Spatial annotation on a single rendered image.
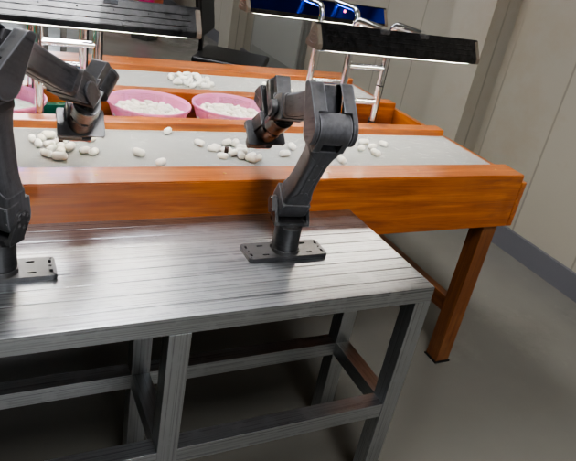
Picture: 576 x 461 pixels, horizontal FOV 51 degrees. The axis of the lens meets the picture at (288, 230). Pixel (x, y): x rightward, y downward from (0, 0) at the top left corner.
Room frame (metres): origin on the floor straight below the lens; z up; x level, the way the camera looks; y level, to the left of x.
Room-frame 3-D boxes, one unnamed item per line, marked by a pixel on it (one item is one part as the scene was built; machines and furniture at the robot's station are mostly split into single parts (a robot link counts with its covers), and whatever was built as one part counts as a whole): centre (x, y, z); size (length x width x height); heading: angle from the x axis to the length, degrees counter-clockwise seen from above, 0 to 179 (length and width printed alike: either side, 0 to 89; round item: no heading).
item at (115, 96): (1.88, 0.51, 0.72); 0.27 x 0.27 x 0.10
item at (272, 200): (1.25, 0.01, 0.77); 0.09 x 0.06 x 0.06; 112
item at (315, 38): (1.99, -0.23, 1.08); 0.62 x 0.08 x 0.07; 120
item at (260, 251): (1.24, 0.00, 0.71); 0.20 x 0.07 x 0.08; 120
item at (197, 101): (2.02, 0.27, 0.72); 0.27 x 0.27 x 0.10
